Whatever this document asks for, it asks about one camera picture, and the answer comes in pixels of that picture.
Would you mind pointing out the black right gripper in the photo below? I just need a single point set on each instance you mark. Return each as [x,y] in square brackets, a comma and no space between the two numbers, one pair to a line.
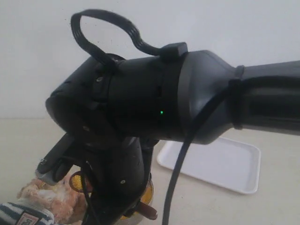
[119,174]

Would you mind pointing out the dark red wooden spoon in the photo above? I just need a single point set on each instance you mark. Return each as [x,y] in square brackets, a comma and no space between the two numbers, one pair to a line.
[147,211]

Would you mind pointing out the plush teddy bear striped sweater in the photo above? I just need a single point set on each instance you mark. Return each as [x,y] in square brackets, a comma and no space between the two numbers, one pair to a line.
[38,203]

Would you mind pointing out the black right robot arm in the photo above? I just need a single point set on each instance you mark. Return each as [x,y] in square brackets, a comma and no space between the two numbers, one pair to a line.
[113,118]

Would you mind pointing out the metal bowl of yellow grain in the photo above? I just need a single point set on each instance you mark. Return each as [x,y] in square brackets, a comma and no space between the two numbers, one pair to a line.
[132,217]

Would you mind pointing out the white rectangular plastic tray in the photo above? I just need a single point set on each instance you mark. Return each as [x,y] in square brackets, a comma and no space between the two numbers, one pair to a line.
[225,163]

